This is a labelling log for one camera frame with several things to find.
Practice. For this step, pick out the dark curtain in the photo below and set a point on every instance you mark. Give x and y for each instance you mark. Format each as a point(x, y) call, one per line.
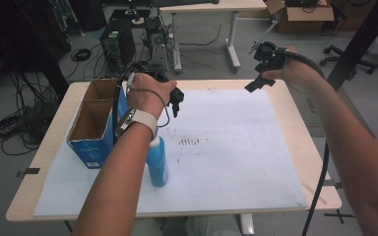
point(19, 39)

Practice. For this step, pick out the grey machine on floor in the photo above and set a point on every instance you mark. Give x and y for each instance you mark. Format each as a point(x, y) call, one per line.
point(157, 49)

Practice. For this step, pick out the black office chair base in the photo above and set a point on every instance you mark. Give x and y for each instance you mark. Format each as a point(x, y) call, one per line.
point(347, 59)

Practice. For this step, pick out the person's left hand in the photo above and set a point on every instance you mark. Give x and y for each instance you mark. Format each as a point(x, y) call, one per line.
point(148, 93)

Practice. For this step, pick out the black tape strip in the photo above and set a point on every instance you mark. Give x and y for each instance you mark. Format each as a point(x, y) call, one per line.
point(29, 171)

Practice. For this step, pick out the white table leg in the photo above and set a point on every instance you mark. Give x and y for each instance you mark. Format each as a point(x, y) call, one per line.
point(246, 225)

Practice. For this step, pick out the wooden desk with white legs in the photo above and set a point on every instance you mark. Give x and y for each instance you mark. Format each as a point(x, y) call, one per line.
point(210, 6)

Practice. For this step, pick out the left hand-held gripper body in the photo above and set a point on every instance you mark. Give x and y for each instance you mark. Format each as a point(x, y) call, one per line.
point(176, 95)

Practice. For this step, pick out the white paper sheet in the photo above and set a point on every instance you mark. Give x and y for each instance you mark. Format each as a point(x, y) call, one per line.
point(229, 157)

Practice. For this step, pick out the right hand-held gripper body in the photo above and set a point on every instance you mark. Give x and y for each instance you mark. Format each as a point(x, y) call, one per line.
point(269, 56)

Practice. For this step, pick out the black computer tower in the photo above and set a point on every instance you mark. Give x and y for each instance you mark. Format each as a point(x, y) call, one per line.
point(116, 42)

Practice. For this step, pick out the black tape cross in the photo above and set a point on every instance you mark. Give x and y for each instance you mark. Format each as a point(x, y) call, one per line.
point(339, 215)

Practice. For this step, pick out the brown cardboard box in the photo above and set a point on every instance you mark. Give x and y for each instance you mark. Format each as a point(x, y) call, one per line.
point(303, 18)

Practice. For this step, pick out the blue open cardboard box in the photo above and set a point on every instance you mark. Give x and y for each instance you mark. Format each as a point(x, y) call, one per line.
point(93, 144)

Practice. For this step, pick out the person's right hand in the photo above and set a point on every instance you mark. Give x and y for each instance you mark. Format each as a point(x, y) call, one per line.
point(295, 72)

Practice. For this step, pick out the blue plastic bottle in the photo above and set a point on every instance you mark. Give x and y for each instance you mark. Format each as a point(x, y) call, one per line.
point(157, 164)

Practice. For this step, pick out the wristwatch with beige band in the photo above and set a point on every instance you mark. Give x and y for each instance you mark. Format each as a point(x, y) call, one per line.
point(140, 120)

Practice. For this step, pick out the black metal stand pole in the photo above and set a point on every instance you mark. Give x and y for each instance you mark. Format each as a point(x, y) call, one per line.
point(361, 39)

